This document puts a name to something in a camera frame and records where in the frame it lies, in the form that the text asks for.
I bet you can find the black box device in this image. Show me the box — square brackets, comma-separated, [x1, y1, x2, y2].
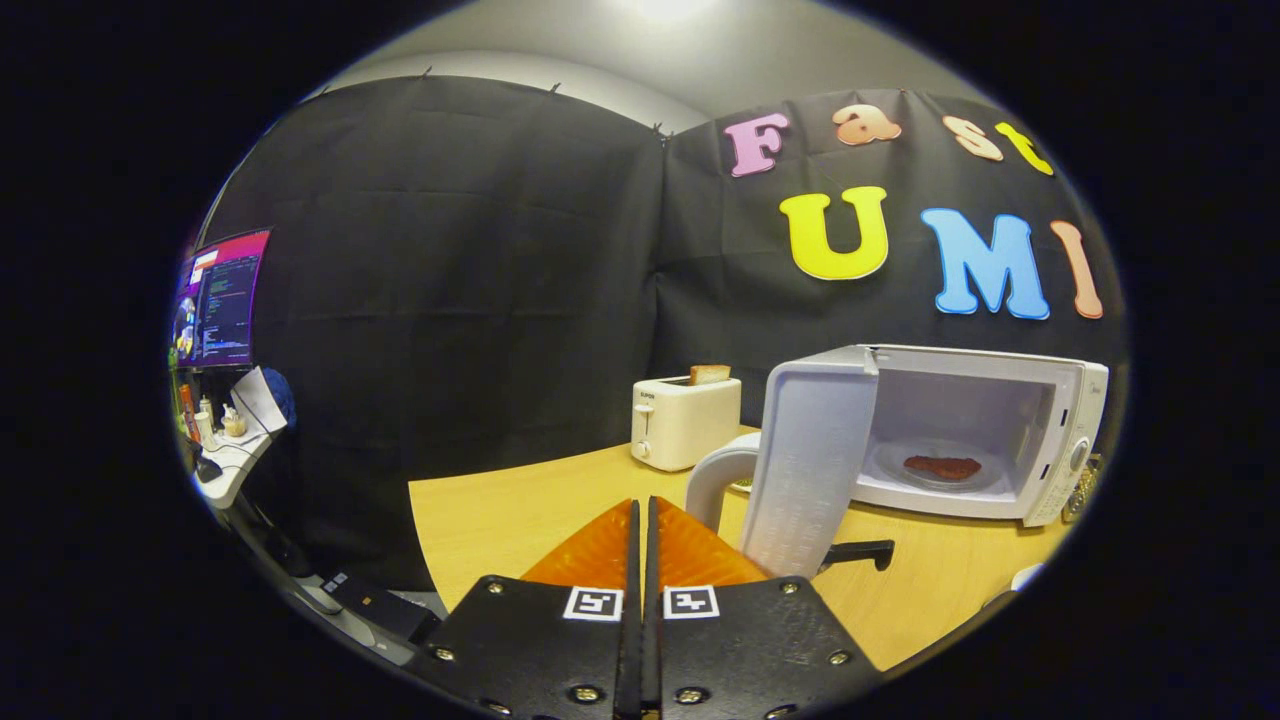
[320, 570, 441, 641]

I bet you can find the wire mesh utensil holder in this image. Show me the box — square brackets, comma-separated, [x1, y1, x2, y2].
[1062, 455, 1101, 523]

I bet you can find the white side desk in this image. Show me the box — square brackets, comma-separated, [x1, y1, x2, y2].
[185, 420, 286, 511]

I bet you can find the brown cooked meat piece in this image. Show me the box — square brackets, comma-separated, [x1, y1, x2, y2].
[903, 455, 983, 482]

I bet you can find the cream slot toaster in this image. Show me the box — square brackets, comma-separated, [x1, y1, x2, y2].
[630, 376, 743, 473]

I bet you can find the white toaster oven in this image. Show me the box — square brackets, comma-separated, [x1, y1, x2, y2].
[685, 343, 1111, 581]

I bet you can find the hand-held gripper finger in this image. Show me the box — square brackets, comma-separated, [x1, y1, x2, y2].
[645, 495, 886, 720]
[405, 498, 643, 720]

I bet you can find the black handled utensil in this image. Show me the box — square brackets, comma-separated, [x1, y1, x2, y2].
[818, 539, 896, 575]

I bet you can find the computer monitor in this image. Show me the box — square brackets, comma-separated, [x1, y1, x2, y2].
[172, 228, 273, 369]

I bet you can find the ceiling light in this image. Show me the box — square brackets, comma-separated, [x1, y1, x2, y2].
[620, 0, 721, 21]

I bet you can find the white paper sheet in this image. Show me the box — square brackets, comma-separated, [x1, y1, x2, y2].
[232, 366, 289, 433]

